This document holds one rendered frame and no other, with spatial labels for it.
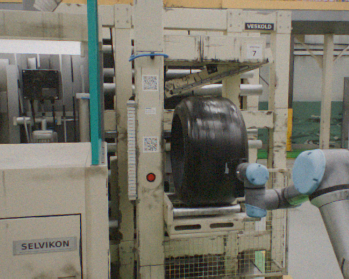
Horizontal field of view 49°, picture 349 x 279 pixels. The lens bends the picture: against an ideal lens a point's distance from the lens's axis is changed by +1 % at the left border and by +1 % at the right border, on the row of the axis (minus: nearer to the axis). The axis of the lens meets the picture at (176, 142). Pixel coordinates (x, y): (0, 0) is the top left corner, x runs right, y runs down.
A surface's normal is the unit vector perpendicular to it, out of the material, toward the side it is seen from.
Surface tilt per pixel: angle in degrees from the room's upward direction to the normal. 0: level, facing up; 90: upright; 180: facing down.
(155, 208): 90
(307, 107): 90
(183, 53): 90
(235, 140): 73
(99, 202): 90
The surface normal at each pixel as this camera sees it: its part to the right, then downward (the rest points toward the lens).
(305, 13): 0.10, 0.11
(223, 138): 0.17, -0.22
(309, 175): -0.96, -0.08
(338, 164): 0.27, -0.46
